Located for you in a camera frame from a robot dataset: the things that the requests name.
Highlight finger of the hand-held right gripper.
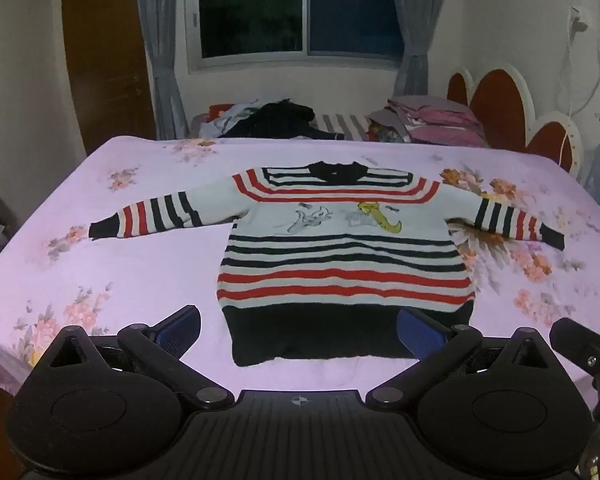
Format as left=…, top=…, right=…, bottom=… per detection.
left=550, top=309, right=600, bottom=386

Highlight light blue clothes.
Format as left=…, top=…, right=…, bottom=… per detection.
left=200, top=102, right=261, bottom=139

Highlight pile of dark clothes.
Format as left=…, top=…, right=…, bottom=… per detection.
left=242, top=100, right=346, bottom=141

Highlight stack of folded pink blankets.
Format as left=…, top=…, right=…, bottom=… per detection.
left=367, top=95, right=491, bottom=148

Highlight white wall charger cable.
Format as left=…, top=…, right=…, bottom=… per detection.
left=557, top=6, right=592, bottom=166

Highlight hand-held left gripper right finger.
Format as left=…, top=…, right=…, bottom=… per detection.
left=365, top=307, right=563, bottom=411

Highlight sliding glass window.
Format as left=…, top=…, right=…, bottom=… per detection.
left=185, top=0, right=406, bottom=73

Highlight red and white headboard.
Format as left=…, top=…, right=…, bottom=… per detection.
left=446, top=62, right=588, bottom=181

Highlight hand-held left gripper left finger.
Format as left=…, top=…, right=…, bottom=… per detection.
left=30, top=304, right=236, bottom=411

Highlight striped bed sheet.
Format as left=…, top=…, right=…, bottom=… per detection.
left=312, top=112, right=376, bottom=141

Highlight floral pink bed sheet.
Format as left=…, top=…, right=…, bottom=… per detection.
left=0, top=134, right=600, bottom=411

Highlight colourful printed pillow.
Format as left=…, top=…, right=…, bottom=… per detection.
left=367, top=122, right=411, bottom=144

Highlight striped knit sweater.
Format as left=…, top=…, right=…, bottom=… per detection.
left=87, top=160, right=566, bottom=367

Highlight brown wooden door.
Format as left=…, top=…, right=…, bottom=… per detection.
left=61, top=0, right=158, bottom=158

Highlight grey curtain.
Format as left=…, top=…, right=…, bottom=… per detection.
left=387, top=0, right=456, bottom=98
left=132, top=0, right=191, bottom=141

